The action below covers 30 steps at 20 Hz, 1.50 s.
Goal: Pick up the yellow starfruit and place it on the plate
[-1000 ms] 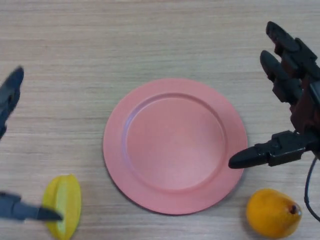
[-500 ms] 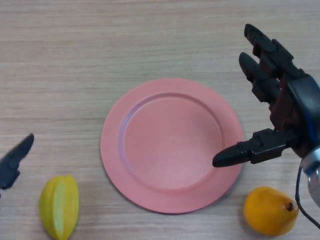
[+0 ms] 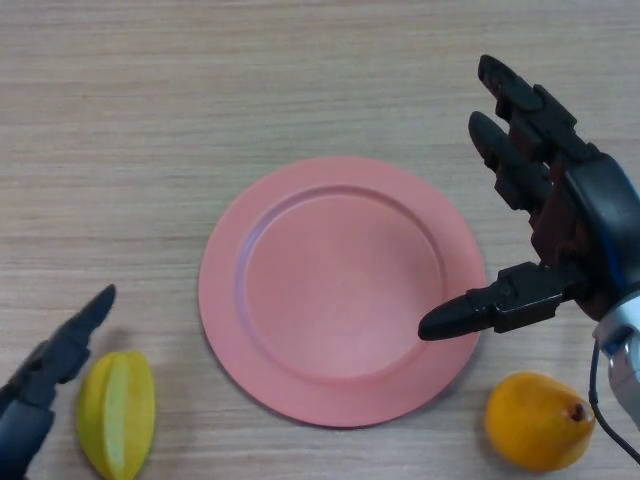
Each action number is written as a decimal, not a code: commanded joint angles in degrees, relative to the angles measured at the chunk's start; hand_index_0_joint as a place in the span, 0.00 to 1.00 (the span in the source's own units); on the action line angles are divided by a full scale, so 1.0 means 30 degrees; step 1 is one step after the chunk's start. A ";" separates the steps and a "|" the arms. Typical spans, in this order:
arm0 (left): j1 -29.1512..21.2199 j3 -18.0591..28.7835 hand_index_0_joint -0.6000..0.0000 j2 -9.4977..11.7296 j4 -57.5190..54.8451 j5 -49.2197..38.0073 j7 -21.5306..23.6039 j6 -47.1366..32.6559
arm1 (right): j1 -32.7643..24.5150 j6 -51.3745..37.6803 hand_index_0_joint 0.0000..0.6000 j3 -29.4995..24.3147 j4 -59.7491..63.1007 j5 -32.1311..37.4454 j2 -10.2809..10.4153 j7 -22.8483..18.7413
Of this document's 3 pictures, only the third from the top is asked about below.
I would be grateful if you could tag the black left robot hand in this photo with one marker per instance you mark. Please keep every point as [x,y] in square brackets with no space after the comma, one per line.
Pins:
[30,400]

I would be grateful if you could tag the pink round plate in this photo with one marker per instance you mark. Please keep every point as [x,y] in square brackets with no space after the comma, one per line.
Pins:
[345,295]

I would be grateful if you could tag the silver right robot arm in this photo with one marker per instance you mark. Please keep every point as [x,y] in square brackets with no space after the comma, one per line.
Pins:
[622,350]

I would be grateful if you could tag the yellow starfruit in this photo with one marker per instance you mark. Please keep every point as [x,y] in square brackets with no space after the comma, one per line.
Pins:
[112,415]

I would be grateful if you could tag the orange pear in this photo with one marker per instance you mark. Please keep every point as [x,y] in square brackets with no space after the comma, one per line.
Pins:
[532,425]

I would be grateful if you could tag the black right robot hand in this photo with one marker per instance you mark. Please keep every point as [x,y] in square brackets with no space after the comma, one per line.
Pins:
[595,215]

